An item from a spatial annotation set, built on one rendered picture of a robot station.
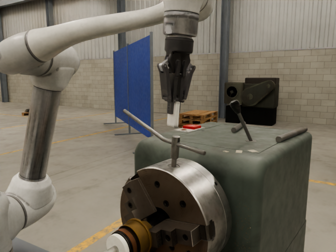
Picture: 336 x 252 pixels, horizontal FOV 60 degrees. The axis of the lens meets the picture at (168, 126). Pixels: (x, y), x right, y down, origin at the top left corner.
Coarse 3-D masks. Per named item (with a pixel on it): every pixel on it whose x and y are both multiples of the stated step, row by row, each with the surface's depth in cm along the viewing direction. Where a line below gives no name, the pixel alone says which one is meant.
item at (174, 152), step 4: (172, 136) 77; (176, 136) 77; (172, 140) 78; (176, 140) 77; (172, 144) 78; (172, 148) 78; (176, 148) 78; (172, 152) 78; (176, 152) 78; (172, 156) 78; (176, 156) 78; (172, 160) 79; (172, 164) 79
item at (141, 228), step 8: (128, 224) 71; (136, 224) 71; (144, 224) 71; (120, 232) 68; (128, 232) 68; (136, 232) 69; (144, 232) 70; (128, 240) 67; (136, 240) 68; (144, 240) 69; (136, 248) 68; (144, 248) 70
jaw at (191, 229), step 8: (160, 224) 74; (168, 224) 74; (176, 224) 73; (184, 224) 72; (192, 224) 72; (200, 224) 71; (208, 224) 72; (152, 232) 70; (160, 232) 71; (168, 232) 70; (176, 232) 71; (184, 232) 69; (192, 232) 69; (200, 232) 71; (208, 232) 71; (152, 240) 71; (160, 240) 71; (168, 240) 70; (176, 240) 71; (184, 240) 70; (192, 240) 68
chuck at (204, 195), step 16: (144, 176) 81; (160, 176) 77; (176, 176) 74; (192, 176) 77; (160, 192) 78; (176, 192) 74; (192, 192) 72; (208, 192) 75; (160, 208) 87; (176, 208) 75; (192, 208) 72; (208, 208) 72; (224, 224) 76; (208, 240) 71
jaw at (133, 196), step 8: (136, 176) 83; (128, 184) 79; (136, 184) 80; (128, 192) 80; (136, 192) 78; (144, 192) 80; (128, 200) 77; (136, 200) 77; (144, 200) 79; (128, 208) 78; (136, 208) 76; (144, 208) 77; (152, 208) 79; (128, 216) 75; (136, 216) 74; (144, 216) 76
